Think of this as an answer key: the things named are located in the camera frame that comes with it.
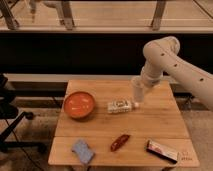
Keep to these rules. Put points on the black office chair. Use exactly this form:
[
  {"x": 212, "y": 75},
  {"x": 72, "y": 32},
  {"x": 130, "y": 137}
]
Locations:
[{"x": 8, "y": 111}]

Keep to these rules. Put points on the red white snack box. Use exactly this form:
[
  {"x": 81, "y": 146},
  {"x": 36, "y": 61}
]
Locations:
[{"x": 162, "y": 151}]

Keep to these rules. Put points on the blue folded cloth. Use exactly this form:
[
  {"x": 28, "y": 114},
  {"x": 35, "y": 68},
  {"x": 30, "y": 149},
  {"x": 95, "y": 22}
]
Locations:
[{"x": 83, "y": 152}]

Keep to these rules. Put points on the dark red chili pepper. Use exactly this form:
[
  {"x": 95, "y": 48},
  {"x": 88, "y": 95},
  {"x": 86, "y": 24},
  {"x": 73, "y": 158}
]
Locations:
[{"x": 119, "y": 142}]

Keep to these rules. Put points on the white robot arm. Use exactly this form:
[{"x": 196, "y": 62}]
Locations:
[{"x": 161, "y": 56}]

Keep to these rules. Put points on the orange ceramic bowl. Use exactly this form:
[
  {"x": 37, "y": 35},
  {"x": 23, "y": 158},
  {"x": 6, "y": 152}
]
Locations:
[{"x": 79, "y": 105}]

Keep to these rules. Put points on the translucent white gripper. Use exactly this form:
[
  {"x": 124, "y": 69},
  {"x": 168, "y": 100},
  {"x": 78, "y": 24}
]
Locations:
[{"x": 149, "y": 82}]

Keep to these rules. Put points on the wooden table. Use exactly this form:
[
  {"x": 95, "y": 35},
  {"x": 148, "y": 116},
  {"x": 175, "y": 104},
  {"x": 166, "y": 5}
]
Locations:
[{"x": 158, "y": 118}]

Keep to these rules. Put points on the white plastic bottle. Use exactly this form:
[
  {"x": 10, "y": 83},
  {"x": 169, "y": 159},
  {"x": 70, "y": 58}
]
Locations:
[{"x": 121, "y": 106}]

